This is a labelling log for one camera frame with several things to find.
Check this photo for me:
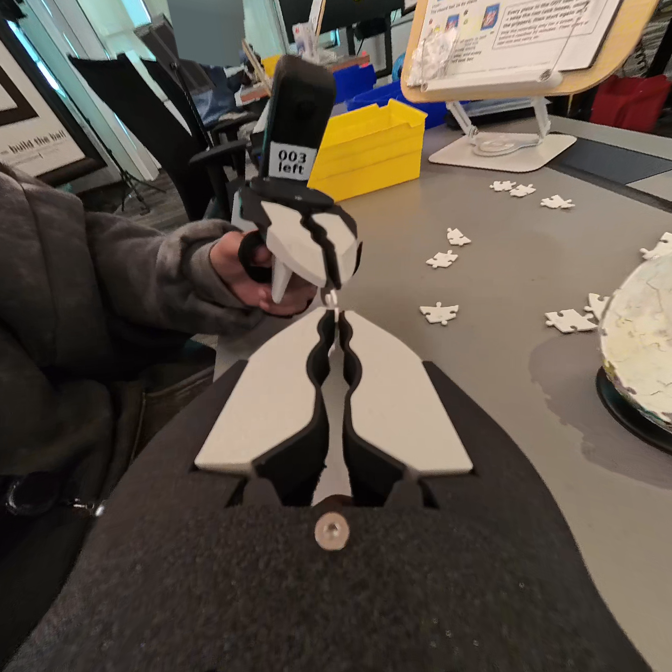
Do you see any wooden document board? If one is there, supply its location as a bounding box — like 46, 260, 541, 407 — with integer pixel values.
400, 0, 660, 104

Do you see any clear plastic bag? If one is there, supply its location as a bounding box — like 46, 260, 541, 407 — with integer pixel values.
406, 25, 459, 89

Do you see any yellow plastic bin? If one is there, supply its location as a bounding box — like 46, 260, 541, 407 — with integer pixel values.
306, 98, 428, 204

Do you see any black ball stand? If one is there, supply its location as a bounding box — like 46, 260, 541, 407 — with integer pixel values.
595, 366, 672, 455

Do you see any colourful puzzle ball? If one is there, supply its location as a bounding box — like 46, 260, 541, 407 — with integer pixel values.
600, 256, 672, 434

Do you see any person's left hand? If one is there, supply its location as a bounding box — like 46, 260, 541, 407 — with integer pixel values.
210, 231, 319, 317

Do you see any strip of joined puzzle pieces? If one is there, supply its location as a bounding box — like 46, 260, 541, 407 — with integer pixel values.
489, 180, 538, 199

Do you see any person's left forearm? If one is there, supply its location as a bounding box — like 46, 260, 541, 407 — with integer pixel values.
84, 210, 266, 337

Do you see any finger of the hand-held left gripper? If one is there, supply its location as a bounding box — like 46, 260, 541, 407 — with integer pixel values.
309, 212, 359, 291
260, 202, 331, 288

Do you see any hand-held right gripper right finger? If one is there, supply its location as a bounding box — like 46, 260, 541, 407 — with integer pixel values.
338, 310, 474, 507

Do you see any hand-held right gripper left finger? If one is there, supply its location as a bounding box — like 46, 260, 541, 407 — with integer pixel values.
193, 309, 336, 507

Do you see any black office chair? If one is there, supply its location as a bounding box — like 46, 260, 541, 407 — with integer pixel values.
67, 51, 263, 224

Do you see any framed task sign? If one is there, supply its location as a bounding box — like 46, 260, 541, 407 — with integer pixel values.
0, 16, 108, 186

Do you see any black tripod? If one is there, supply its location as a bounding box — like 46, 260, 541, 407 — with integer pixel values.
84, 113, 166, 215

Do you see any red fabric bag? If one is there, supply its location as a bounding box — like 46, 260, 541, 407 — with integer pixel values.
589, 73, 672, 133

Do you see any blue storage bin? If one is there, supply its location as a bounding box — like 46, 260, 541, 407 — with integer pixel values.
332, 64, 448, 131

